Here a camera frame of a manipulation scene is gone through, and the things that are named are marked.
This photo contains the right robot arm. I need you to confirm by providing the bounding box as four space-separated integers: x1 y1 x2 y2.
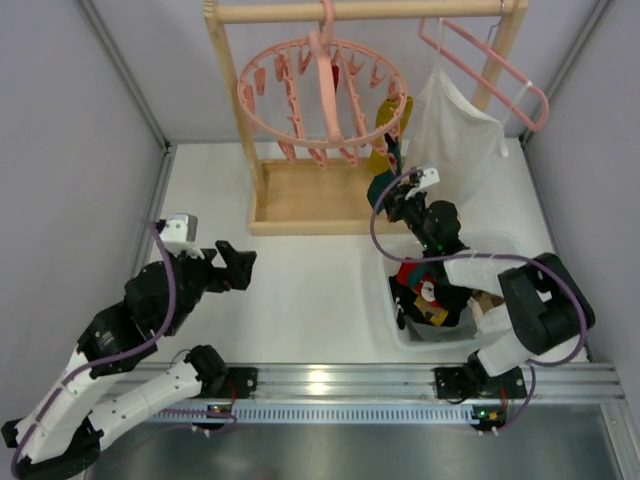
374 181 595 399

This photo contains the white hanging garment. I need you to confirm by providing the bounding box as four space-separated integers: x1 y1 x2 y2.
404 67 508 207

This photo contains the red santa sock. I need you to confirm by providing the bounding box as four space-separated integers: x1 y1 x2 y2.
396 262 442 308

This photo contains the yellow sock in basket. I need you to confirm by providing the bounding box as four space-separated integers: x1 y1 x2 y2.
414 298 449 327

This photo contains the aluminium mounting rail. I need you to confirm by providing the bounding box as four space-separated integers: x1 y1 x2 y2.
150 363 626 428

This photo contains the white plastic basket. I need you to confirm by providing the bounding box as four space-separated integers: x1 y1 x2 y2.
377 231 525 353

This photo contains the wooden clothes rack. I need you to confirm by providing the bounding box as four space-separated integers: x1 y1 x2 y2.
203 1 528 235

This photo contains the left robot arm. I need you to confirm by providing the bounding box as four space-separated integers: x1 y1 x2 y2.
1 241 257 479

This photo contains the yellow sock on hanger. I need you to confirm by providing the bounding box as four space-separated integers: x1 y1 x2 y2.
367 95 415 176

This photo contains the dark green patterned sock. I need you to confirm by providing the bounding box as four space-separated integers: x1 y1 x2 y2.
367 134 403 214

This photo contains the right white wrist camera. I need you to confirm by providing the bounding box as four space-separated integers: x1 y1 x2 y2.
405 167 440 200

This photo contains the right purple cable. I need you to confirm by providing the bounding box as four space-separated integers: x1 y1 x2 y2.
369 168 589 436

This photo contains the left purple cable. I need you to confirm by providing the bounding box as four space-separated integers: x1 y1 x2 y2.
12 217 239 476

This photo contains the pink round clip hanger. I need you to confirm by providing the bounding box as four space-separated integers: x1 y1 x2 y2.
236 1 409 169

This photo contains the pink clothes hanger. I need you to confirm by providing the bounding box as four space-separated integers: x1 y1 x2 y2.
418 14 550 132

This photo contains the red sock on hanger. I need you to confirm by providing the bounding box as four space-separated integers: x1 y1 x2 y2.
331 63 340 92

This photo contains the black sock in basket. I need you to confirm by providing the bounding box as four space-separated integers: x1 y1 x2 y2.
389 276 472 329

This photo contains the purple cable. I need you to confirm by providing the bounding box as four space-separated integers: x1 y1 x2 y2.
12 217 239 476
369 168 589 436

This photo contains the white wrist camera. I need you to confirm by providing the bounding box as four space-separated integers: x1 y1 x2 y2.
160 213 198 250
405 167 440 200

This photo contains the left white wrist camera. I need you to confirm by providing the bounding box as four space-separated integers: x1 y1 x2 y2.
160 213 198 250

